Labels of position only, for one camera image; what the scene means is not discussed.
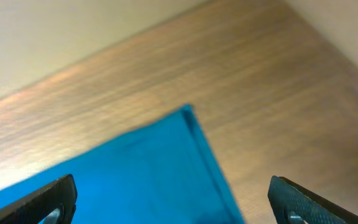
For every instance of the blue polo shirt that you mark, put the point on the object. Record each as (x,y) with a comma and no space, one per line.
(164,172)

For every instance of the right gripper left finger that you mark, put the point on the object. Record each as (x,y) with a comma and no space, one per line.
(52,203)

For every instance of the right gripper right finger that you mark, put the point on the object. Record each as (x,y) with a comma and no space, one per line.
(292,203)

